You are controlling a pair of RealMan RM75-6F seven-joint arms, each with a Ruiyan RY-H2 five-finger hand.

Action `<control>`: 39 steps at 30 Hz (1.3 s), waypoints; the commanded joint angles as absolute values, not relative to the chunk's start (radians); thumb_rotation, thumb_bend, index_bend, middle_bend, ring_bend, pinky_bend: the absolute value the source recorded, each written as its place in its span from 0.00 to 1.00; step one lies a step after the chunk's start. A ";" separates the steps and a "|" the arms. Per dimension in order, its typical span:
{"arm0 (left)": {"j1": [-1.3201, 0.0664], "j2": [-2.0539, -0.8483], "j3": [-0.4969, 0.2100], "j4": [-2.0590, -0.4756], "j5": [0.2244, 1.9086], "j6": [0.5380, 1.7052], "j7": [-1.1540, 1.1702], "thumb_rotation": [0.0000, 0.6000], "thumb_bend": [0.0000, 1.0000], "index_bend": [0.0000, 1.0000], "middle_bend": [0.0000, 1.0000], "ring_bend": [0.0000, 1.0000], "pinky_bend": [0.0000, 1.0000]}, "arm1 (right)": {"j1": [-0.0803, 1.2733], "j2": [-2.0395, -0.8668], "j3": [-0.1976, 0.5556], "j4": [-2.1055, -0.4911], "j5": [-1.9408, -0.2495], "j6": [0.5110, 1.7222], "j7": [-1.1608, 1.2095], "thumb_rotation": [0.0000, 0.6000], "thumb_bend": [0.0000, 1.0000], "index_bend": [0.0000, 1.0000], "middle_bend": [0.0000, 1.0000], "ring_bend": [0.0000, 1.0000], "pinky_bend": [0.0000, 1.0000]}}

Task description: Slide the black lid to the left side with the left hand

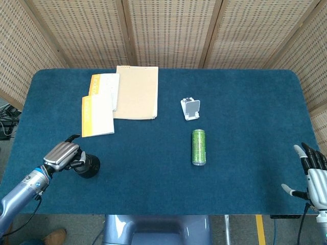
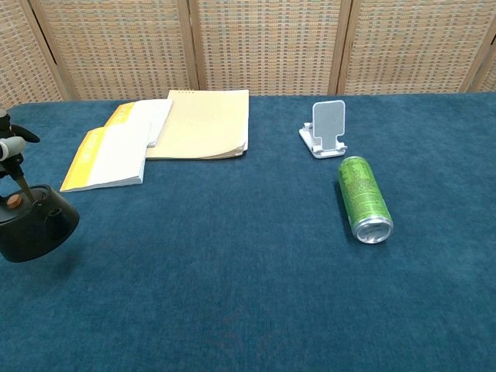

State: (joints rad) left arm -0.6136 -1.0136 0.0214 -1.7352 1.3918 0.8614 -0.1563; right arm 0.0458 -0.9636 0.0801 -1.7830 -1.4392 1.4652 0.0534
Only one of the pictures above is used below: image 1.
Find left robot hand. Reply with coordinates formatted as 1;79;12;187
42;134;86;172

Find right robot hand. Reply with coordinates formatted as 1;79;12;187
281;142;327;211

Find small black teapot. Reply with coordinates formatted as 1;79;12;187
73;153;101;179

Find yellow white notebook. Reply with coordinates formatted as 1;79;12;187
81;92;115;138
88;73;120;112

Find brown leather shoe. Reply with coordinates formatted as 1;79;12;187
41;229;67;245

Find metal table leg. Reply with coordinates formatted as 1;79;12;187
224;214;231;245

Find blue carpet table mat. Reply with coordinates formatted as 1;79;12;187
0;68;323;216

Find woven bamboo screen panel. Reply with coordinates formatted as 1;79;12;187
122;0;223;69
24;0;137;69
0;0;66;111
203;0;321;69
269;0;327;148

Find blue-grey robot torso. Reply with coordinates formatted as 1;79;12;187
102;214;213;245

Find green beverage can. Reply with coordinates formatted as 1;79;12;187
191;129;206;166

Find white phone stand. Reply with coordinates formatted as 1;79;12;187
180;97;201;121

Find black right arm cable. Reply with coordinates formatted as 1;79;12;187
297;202;311;245

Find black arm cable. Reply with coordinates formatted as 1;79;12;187
297;202;311;245
4;195;43;236

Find tangled black floor cables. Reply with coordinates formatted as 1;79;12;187
0;104;21;140

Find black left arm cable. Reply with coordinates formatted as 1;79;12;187
4;195;43;236

